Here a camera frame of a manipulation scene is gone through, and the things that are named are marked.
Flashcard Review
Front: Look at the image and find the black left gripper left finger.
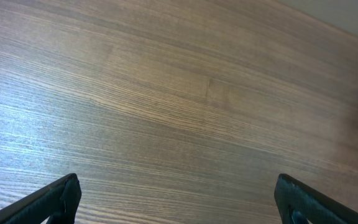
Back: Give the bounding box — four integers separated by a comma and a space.
0, 173, 81, 224

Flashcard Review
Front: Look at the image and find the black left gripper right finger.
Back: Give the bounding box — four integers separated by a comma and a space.
274, 174, 358, 224

